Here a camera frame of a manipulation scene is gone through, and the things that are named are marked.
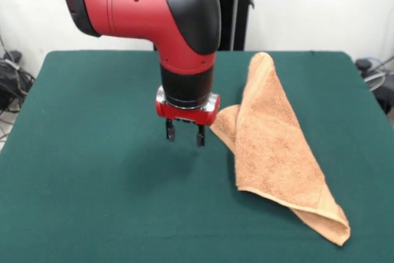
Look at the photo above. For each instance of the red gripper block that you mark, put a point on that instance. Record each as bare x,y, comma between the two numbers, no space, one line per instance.
187,115

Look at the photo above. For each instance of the tan terry towel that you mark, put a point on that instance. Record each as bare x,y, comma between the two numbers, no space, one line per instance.
271,152

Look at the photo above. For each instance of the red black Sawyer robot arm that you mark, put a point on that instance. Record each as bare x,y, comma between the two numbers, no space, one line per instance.
138,7

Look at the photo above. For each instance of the dark green table cloth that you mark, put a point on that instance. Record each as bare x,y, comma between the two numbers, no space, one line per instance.
92,183

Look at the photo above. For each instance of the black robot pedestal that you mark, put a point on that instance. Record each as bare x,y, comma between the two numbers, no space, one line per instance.
237,10

